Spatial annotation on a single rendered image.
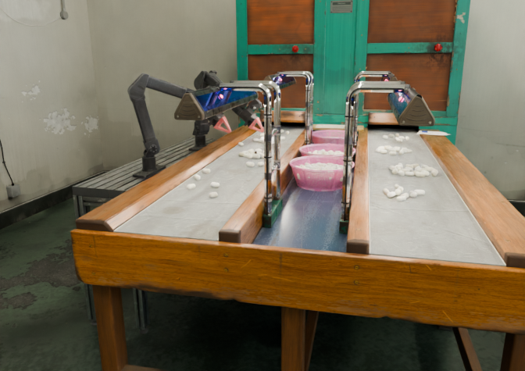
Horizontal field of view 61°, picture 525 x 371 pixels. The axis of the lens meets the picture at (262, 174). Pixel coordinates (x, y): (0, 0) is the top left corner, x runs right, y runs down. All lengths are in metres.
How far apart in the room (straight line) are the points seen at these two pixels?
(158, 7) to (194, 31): 0.39
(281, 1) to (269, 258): 2.04
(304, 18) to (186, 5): 1.43
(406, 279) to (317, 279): 0.21
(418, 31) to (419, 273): 1.95
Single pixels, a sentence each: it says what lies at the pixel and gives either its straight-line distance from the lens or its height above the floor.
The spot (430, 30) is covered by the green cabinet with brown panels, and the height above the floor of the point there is 1.33.
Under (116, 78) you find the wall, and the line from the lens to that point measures 4.36.
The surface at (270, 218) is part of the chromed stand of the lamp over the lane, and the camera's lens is 1.39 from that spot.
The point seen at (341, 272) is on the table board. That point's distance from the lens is 1.10.
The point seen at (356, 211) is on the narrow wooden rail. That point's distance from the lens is 1.31.
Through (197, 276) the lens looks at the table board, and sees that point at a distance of 1.20.
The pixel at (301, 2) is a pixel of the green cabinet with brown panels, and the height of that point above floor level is 1.51.
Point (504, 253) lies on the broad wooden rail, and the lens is 1.17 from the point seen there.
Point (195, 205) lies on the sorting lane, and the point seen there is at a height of 0.74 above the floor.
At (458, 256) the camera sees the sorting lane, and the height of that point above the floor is 0.74.
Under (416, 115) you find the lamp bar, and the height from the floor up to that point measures 1.07.
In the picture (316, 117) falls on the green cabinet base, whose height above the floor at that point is 0.82.
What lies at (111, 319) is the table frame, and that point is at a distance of 1.47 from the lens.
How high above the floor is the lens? 1.20
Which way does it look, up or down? 15 degrees down
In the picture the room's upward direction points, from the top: straight up
